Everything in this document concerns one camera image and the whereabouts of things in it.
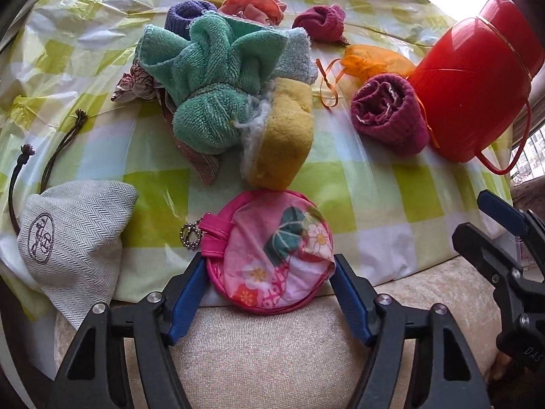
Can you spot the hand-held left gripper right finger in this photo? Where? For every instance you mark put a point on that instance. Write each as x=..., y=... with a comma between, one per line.
x=350, y=294

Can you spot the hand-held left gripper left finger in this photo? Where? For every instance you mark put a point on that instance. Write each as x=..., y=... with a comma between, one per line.
x=187, y=294

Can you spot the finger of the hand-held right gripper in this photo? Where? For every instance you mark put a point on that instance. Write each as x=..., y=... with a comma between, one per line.
x=481, y=255
x=504, y=215

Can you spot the pink round floral pouch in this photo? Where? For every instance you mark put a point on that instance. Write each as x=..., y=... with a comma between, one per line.
x=255, y=238

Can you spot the purple knit sock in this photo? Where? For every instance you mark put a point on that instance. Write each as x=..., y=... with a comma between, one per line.
x=183, y=15

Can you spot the green white checked plastic tablecloth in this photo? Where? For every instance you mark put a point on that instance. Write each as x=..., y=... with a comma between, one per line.
x=370, y=187

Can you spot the red herringbone fabric pouch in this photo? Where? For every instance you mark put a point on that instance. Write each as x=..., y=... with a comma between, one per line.
x=204, y=166

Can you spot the red thermos flask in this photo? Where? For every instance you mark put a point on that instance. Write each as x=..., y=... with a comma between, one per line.
x=460, y=85

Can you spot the magenta knit sock roll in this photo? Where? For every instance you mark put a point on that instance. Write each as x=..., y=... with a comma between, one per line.
x=391, y=115

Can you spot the yellow block sponge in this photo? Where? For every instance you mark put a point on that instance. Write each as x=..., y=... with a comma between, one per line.
x=285, y=136

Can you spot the red white printed cloth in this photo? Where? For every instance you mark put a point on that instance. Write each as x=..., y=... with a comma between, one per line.
x=133, y=86

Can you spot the green terry towel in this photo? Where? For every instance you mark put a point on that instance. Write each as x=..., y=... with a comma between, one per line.
x=204, y=64

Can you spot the pale blue terry towel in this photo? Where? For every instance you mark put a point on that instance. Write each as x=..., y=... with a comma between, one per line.
x=298, y=59

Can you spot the small magenta terry towel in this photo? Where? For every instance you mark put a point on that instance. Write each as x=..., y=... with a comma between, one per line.
x=319, y=21

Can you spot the pink fabric scrunchie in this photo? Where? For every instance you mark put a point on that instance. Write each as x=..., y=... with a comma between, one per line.
x=245, y=5

